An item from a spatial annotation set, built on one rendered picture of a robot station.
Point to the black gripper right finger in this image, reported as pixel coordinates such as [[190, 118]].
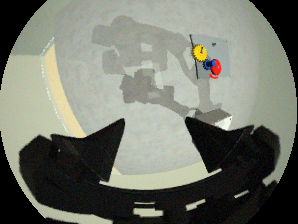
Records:
[[214, 143]]

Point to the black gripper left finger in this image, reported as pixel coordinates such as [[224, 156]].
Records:
[[97, 151]]

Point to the yellow gear with black stripe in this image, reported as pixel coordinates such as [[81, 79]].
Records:
[[197, 53]]

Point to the blue gear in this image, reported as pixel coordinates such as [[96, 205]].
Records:
[[209, 64]]

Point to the red gear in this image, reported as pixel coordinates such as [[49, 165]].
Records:
[[215, 70]]

